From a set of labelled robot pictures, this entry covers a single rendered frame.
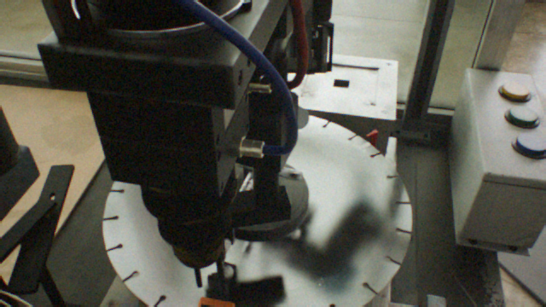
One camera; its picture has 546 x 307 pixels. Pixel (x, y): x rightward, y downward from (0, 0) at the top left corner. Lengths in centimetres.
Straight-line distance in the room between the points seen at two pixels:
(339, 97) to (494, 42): 29
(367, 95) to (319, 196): 30
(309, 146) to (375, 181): 9
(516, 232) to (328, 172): 33
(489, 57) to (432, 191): 25
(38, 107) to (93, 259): 44
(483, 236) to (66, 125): 78
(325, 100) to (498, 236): 33
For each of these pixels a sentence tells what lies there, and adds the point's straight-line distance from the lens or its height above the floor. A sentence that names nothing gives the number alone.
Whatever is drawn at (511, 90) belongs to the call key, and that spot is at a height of 91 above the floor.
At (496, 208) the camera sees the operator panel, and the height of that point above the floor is 83.
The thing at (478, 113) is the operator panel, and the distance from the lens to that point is 81.
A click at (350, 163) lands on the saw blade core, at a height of 95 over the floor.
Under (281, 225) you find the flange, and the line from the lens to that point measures 49.
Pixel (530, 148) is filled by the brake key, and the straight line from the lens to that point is 75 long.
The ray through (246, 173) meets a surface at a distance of 49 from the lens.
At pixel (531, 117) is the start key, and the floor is 91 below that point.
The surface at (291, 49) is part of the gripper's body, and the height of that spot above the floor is 110.
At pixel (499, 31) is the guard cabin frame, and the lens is 91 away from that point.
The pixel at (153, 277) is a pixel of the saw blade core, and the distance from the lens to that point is 48.
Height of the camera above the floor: 133
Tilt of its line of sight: 41 degrees down
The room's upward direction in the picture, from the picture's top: straight up
